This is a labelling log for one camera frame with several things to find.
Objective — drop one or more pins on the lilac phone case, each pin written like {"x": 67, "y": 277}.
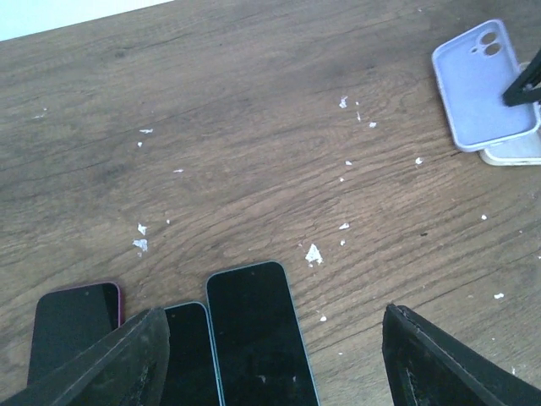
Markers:
{"x": 473, "y": 70}

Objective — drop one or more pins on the pink phone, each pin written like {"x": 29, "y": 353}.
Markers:
{"x": 70, "y": 320}

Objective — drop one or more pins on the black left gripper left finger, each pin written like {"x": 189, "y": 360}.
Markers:
{"x": 126, "y": 367}

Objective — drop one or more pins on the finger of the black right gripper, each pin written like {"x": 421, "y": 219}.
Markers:
{"x": 526, "y": 87}

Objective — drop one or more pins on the beige phone case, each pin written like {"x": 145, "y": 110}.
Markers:
{"x": 522, "y": 151}

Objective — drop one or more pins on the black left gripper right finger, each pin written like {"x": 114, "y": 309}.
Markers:
{"x": 427, "y": 366}

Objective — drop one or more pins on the light blue phone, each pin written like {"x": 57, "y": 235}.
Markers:
{"x": 260, "y": 353}

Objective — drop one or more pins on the teal phone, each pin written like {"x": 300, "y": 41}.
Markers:
{"x": 191, "y": 373}

